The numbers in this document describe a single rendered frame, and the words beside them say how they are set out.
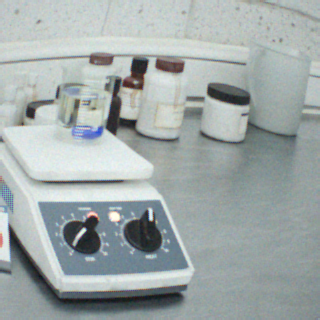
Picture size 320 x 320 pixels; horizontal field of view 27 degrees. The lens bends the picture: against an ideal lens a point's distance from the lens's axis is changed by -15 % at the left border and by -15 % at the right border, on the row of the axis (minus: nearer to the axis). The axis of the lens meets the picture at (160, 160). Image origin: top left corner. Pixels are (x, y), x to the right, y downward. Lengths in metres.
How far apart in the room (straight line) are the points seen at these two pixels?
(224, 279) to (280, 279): 0.06
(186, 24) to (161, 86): 0.25
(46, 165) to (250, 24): 0.78
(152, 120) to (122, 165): 0.39
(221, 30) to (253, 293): 0.73
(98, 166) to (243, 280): 0.17
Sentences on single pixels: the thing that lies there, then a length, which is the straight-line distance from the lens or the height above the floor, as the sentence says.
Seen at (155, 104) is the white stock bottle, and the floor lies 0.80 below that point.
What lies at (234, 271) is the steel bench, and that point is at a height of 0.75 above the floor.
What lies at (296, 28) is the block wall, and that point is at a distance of 1.42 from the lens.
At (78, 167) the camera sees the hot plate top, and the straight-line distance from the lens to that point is 0.61.
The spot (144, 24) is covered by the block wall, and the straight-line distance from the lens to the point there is 1.18.
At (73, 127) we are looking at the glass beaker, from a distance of 0.66.
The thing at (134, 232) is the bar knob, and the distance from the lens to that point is 0.60.
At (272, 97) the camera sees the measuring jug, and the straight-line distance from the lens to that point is 1.17.
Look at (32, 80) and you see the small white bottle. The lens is 1.00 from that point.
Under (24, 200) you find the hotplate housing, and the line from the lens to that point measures 0.60.
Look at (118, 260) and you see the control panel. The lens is 0.58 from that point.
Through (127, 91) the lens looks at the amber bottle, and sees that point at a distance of 1.05.
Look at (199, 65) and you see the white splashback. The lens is 1.20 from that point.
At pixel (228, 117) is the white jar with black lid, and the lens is 1.06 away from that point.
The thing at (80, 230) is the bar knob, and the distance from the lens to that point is 0.56.
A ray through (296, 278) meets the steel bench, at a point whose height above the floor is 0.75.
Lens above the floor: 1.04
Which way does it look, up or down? 18 degrees down
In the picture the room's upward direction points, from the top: 10 degrees clockwise
